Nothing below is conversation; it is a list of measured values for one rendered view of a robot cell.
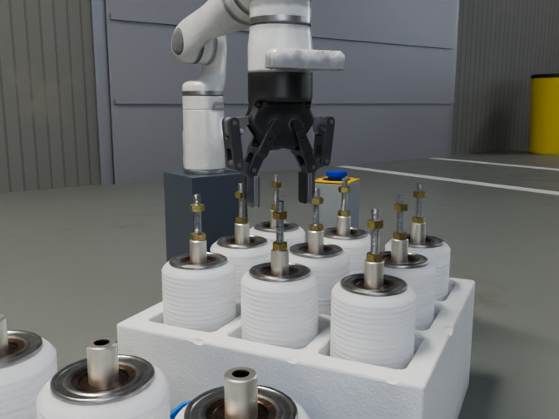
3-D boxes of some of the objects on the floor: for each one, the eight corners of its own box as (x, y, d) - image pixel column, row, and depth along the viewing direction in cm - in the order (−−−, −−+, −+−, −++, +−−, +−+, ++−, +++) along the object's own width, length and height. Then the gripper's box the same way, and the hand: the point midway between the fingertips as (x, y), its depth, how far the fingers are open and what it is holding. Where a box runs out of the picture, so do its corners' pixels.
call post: (309, 340, 114) (311, 182, 108) (323, 327, 120) (325, 177, 114) (344, 346, 111) (348, 184, 105) (356, 333, 117) (359, 179, 111)
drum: (541, 150, 568) (546, 76, 555) (587, 153, 533) (595, 74, 520) (515, 152, 541) (521, 75, 528) (561, 155, 506) (569, 72, 493)
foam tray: (121, 451, 77) (115, 323, 74) (258, 343, 112) (257, 253, 109) (417, 546, 61) (424, 386, 57) (468, 385, 95) (475, 279, 92)
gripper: (320, 70, 73) (318, 195, 76) (206, 66, 67) (209, 204, 70) (353, 67, 67) (349, 204, 70) (230, 62, 60) (232, 215, 63)
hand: (279, 194), depth 70 cm, fingers open, 6 cm apart
